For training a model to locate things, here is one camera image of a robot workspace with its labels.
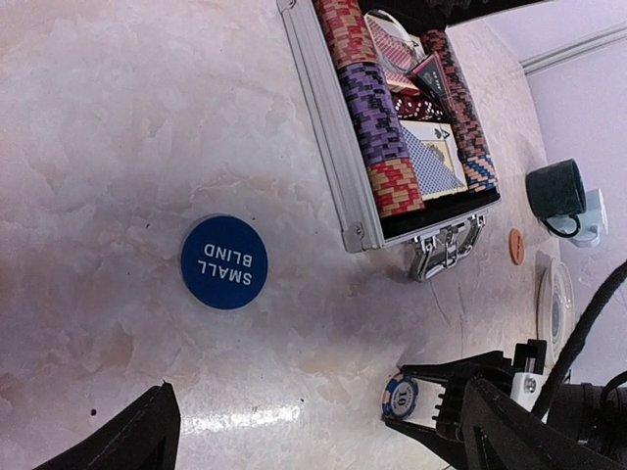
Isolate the red playing card deck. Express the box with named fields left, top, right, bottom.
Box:
left=363, top=9, right=428, bottom=91

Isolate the blue playing card deck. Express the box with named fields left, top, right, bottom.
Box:
left=400, top=120, right=468, bottom=201

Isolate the grey striped plate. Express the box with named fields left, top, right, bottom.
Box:
left=536, top=258, right=577, bottom=371

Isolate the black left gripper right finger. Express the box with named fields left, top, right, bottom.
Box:
left=461, top=380, right=624, bottom=469

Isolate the red dice row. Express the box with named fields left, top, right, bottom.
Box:
left=391, top=92, right=449, bottom=122

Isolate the black triangular button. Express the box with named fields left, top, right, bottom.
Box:
left=410, top=54, right=451, bottom=103

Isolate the purple chip row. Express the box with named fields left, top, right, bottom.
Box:
left=338, top=63, right=410, bottom=166

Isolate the aluminium poker chip case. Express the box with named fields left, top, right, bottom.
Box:
left=278, top=1, right=516, bottom=282

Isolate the red poker chip stack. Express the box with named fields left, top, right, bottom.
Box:
left=366, top=158, right=425, bottom=218

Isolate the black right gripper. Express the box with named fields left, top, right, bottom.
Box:
left=384, top=351, right=626, bottom=466

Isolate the dark green mug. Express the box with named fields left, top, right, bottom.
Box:
left=525, top=159, right=587, bottom=239

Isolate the dark red chip row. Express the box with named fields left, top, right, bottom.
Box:
left=420, top=29, right=489, bottom=161

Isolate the blue round button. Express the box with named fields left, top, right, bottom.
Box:
left=180, top=214, right=268, bottom=311

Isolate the orange round button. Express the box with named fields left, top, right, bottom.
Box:
left=508, top=228, right=525, bottom=265

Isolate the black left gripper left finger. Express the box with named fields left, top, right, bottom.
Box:
left=39, top=382, right=181, bottom=469

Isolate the light blue mug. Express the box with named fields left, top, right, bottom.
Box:
left=574, top=188, right=608, bottom=249

